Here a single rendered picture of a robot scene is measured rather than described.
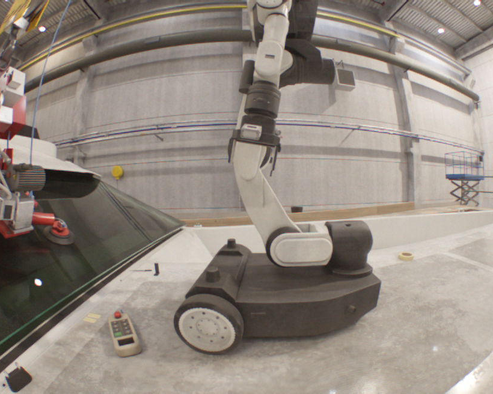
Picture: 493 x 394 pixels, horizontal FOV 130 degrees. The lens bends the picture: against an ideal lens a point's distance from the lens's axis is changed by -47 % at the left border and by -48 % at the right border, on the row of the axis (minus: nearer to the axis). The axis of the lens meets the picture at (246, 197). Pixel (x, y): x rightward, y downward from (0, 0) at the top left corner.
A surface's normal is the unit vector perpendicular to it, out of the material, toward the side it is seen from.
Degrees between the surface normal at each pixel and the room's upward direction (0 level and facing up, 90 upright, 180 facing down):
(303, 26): 115
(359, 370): 0
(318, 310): 90
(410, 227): 90
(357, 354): 0
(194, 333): 90
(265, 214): 90
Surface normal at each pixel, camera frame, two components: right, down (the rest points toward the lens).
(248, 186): -0.08, 0.48
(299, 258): -0.10, 0.06
